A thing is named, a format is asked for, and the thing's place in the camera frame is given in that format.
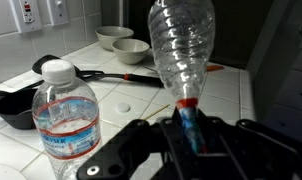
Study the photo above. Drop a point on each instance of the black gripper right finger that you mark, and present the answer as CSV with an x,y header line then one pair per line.
x,y
257,150

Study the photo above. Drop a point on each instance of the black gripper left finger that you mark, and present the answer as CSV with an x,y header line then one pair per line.
x,y
124,150

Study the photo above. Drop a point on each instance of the white bottle cap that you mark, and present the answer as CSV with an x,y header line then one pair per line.
x,y
123,107

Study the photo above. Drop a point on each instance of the capped clear water bottle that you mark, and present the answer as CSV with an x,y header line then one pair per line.
x,y
66,133

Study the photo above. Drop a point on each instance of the black slotted spatula red band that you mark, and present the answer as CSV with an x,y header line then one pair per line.
x,y
141,80

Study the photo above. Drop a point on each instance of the beige ceramic bowl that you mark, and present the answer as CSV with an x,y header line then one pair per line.
x,y
131,51
114,35

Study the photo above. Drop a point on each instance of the black measuring cup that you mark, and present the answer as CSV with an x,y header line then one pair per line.
x,y
14,110

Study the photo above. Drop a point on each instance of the black plastic ladle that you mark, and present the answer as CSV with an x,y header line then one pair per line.
x,y
41,65

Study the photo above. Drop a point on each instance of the white power outlet plate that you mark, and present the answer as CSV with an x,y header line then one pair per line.
x,y
26,15

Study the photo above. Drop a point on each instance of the white light switch plate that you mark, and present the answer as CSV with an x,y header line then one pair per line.
x,y
57,11

